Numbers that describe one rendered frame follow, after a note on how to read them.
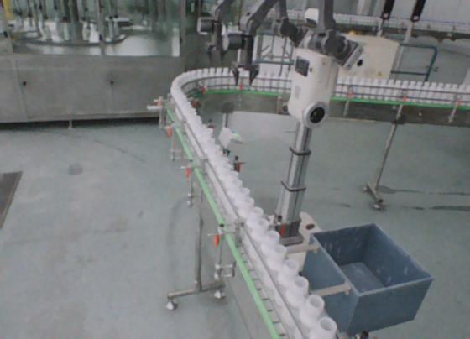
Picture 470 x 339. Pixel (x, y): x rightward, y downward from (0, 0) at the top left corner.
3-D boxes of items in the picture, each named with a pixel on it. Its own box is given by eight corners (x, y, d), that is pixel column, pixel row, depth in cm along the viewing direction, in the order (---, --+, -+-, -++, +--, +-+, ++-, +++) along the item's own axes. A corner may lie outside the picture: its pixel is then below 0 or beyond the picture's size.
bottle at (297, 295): (281, 337, 89) (291, 292, 81) (277, 317, 95) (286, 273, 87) (304, 337, 90) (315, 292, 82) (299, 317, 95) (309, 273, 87)
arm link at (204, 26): (224, 8, 173) (218, 7, 181) (201, 7, 169) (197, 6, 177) (222, 34, 178) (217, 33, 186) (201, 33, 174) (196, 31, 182)
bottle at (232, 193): (225, 214, 134) (227, 177, 126) (240, 214, 134) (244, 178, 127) (226, 223, 128) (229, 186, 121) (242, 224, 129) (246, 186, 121)
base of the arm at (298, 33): (297, 48, 197) (310, 28, 194) (287, 40, 193) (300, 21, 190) (289, 45, 204) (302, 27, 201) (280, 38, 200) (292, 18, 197)
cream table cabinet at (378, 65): (362, 109, 597) (382, 37, 541) (376, 122, 542) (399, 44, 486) (299, 105, 591) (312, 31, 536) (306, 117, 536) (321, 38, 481)
